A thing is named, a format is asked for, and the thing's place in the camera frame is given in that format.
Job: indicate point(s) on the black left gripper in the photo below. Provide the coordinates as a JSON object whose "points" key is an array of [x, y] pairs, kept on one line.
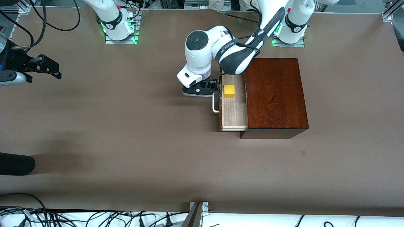
{"points": [[208, 84]]}

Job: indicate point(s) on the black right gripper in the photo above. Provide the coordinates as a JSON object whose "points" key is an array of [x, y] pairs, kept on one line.
{"points": [[18, 60]]}

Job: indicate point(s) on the yellow cube block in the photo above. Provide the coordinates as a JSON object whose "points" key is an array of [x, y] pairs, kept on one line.
{"points": [[229, 90]]}

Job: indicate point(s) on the light wood drawer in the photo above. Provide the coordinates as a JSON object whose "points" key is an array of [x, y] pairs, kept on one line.
{"points": [[233, 113]]}

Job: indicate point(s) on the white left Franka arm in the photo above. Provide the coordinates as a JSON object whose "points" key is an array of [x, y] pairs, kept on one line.
{"points": [[202, 53]]}

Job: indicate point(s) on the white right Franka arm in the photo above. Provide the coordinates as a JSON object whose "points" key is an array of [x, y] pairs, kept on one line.
{"points": [[110, 15]]}

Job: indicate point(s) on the dark brown wooden cabinet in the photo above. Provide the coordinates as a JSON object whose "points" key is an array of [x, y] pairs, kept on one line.
{"points": [[274, 94]]}

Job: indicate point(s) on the black ribbed rounded bar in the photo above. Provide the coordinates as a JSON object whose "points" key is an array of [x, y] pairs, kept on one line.
{"points": [[15, 164]]}

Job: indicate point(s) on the dark grey equipment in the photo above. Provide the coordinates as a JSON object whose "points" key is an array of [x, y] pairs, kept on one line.
{"points": [[399, 34]]}

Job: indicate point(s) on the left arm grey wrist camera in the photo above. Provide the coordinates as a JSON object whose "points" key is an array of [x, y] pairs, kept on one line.
{"points": [[189, 77]]}

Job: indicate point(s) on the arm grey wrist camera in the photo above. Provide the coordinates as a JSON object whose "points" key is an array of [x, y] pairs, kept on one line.
{"points": [[189, 77], [11, 78]]}

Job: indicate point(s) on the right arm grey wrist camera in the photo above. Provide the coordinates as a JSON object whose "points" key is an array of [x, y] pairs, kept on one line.
{"points": [[11, 78]]}

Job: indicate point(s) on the aluminium frame rail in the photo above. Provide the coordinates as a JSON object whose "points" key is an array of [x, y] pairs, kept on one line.
{"points": [[391, 11], [19, 6]]}

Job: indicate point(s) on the aluminium profile bracket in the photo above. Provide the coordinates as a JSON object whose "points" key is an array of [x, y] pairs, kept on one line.
{"points": [[194, 214]]}

